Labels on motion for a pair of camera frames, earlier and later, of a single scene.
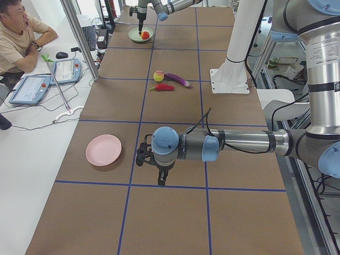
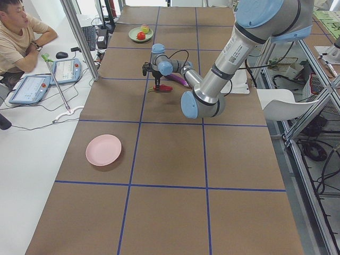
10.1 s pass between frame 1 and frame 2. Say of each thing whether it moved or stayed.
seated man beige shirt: stayed
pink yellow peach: moved
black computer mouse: stayed
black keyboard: stayed
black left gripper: moved
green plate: stayed
